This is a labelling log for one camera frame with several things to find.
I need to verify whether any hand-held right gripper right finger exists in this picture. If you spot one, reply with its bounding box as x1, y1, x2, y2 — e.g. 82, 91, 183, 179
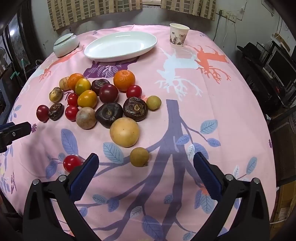
193, 152, 271, 241

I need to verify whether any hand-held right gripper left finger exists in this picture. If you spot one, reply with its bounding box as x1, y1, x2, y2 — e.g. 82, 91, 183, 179
22, 153, 100, 241

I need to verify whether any dark brown water chestnut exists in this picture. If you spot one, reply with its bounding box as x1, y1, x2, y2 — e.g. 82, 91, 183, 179
48, 102, 65, 121
91, 79, 111, 96
122, 97, 149, 122
95, 102, 124, 129

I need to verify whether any tan sapodilla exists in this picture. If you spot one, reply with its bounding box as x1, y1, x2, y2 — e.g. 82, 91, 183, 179
59, 77, 71, 91
49, 87, 63, 103

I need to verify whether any yellow green longan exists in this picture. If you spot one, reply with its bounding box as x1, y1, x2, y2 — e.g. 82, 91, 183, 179
130, 147, 150, 167
146, 95, 162, 110

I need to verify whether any brown passion fruit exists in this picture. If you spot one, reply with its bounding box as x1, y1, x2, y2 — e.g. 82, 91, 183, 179
75, 107, 97, 130

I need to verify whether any large yellow passion fruit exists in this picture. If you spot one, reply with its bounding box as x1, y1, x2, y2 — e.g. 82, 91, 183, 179
110, 117, 140, 148

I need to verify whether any yellow green tomato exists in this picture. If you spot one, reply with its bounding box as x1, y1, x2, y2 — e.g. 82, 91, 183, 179
74, 78, 91, 96

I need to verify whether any dark purple tomato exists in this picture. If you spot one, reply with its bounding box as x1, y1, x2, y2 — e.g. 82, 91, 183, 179
99, 84, 119, 104

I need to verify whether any large orange mandarin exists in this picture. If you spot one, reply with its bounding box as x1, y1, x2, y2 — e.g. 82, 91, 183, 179
113, 70, 136, 92

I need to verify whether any white oval plate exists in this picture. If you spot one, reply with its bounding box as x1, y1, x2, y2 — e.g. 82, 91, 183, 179
84, 31, 158, 62

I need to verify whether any pink printed tablecloth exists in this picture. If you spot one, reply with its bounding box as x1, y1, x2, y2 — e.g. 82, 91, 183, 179
0, 24, 277, 241

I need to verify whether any brown cardboard box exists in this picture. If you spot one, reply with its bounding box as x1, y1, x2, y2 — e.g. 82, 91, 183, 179
270, 181, 296, 223

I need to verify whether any dark wooden cabinet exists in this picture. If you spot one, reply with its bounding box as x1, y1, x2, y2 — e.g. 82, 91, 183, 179
0, 7, 37, 98

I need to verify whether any white lidded ceramic jar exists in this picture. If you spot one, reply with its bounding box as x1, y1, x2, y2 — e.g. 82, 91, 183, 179
53, 33, 80, 57

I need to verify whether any computer monitor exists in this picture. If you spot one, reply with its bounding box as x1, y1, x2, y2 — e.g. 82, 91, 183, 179
266, 50, 296, 93

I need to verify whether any black hat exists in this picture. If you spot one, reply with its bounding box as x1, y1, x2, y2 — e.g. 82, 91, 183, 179
237, 42, 266, 58

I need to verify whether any wide checked curtain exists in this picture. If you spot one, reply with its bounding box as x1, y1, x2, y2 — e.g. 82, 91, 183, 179
47, 0, 144, 32

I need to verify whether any printed paper cup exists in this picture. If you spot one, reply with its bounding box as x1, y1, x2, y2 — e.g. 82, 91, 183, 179
169, 23, 190, 48

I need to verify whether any narrow checked curtain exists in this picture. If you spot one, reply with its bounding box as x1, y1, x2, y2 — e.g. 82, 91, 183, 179
161, 0, 216, 21

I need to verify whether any black hanging cable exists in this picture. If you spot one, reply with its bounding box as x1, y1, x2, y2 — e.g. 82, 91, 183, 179
213, 13, 220, 42

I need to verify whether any white wall socket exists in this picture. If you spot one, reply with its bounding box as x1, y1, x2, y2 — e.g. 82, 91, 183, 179
218, 9, 237, 22

